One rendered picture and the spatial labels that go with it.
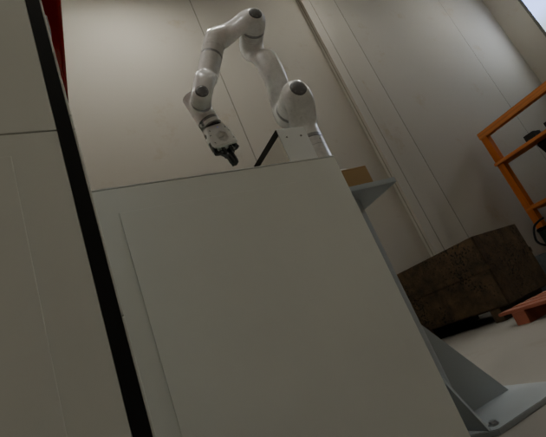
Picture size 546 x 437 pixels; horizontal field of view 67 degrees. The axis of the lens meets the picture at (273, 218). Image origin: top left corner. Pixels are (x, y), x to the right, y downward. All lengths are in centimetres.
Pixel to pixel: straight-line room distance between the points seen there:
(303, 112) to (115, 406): 128
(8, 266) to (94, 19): 523
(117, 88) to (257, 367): 443
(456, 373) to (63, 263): 131
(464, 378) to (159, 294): 113
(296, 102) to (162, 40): 413
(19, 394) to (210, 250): 43
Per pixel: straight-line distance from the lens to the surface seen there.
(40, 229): 63
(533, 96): 632
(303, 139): 119
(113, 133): 465
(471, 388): 162
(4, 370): 58
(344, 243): 99
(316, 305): 90
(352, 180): 150
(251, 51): 190
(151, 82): 513
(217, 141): 156
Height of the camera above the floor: 40
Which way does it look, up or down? 18 degrees up
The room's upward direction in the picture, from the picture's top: 22 degrees counter-clockwise
